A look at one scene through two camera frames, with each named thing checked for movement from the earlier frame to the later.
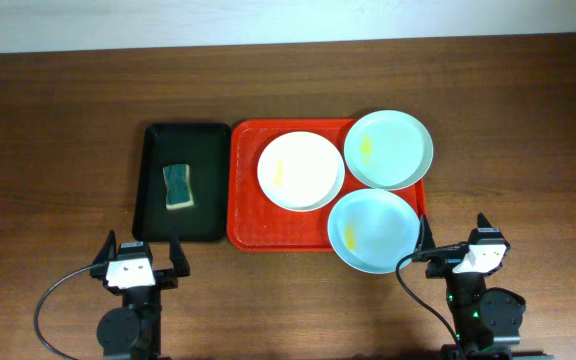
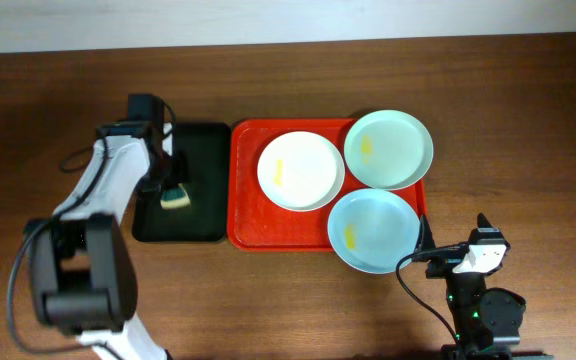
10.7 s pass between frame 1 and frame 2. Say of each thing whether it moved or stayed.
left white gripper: moved
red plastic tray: stayed
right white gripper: stayed
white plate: stayed
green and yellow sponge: moved
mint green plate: stayed
